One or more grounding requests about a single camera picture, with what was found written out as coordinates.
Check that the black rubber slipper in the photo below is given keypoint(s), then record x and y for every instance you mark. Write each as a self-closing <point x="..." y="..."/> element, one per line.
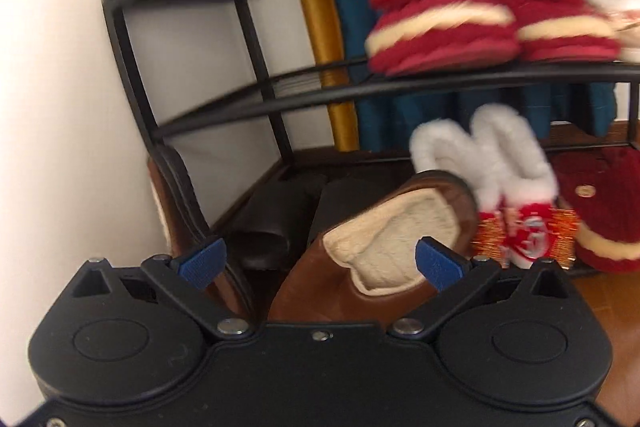
<point x="350" y="199"/>
<point x="270" y="222"/>

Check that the blue curtain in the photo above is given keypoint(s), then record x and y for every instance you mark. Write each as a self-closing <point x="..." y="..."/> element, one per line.
<point x="400" y="112"/>

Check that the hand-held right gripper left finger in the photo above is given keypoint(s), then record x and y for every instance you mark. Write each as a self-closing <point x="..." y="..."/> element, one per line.
<point x="202" y="264"/>

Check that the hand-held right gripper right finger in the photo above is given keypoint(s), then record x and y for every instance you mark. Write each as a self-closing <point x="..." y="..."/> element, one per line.
<point x="440" y="264"/>

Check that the gold curtain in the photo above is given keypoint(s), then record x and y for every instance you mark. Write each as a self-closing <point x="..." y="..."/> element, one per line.
<point x="325" y="27"/>

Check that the red knitted cream-striped slipper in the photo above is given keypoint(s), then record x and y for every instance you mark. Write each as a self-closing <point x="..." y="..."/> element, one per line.
<point x="555" y="17"/>
<point x="440" y="27"/>

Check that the black metal shoe rack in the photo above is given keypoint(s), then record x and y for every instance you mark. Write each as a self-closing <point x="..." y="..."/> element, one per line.
<point x="130" y="72"/>

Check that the dark red knitted slipper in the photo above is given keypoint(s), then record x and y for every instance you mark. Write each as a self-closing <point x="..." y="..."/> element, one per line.
<point x="605" y="202"/>

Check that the white fur-trimmed shoe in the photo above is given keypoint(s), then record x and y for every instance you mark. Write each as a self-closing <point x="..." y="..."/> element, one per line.
<point x="612" y="2"/>

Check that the brown leather fleece-lined slipper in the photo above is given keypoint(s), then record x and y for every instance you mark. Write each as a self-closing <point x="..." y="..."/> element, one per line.
<point x="185" y="197"/>
<point x="390" y="242"/>

